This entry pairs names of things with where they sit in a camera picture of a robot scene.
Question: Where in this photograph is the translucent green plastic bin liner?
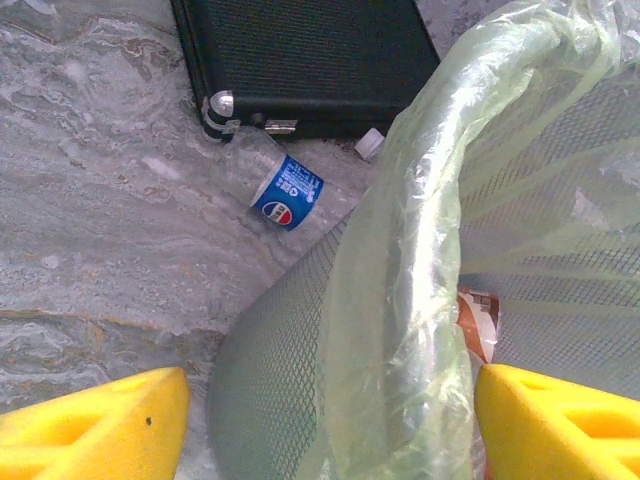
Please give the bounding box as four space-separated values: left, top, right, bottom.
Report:
297 0 640 480

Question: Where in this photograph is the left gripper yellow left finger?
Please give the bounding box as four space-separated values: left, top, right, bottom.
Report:
0 367 192 480

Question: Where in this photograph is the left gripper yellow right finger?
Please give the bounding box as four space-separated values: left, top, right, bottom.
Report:
473 363 640 480

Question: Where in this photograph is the black hard case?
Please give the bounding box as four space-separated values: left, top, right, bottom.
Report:
169 0 442 144

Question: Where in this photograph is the orange label plastic bottle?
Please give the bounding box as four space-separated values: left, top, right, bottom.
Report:
455 287 501 365

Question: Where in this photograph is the grey metal mesh bin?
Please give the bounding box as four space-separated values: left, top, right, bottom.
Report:
205 64 640 480

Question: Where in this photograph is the blue label clear plastic bottle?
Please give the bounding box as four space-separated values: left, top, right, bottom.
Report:
209 127 361 251

